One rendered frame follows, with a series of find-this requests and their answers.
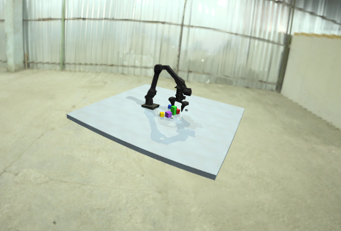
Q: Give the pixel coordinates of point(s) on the purple block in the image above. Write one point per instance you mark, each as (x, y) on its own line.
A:
(168, 114)

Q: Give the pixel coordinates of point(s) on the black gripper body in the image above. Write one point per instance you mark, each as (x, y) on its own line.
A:
(178, 99)

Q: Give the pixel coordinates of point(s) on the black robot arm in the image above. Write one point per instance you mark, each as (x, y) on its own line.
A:
(181, 86)

